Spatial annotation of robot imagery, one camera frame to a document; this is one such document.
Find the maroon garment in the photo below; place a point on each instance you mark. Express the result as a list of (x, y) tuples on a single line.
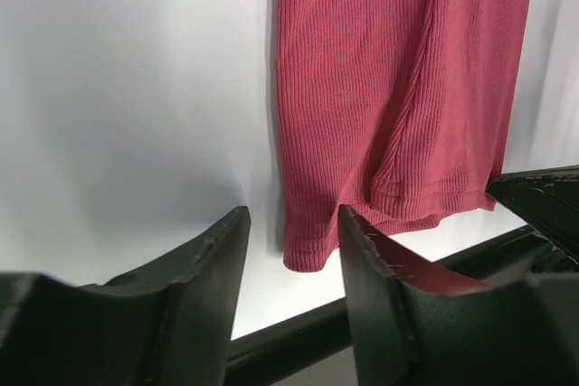
[(398, 108)]

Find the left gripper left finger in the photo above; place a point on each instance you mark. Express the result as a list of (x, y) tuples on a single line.
[(167, 322)]

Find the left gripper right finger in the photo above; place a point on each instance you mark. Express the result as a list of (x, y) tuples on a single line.
[(415, 322)]

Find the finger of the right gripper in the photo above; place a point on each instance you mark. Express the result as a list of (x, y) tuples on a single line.
[(546, 199)]

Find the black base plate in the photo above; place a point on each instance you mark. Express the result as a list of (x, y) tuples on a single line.
[(279, 351)]

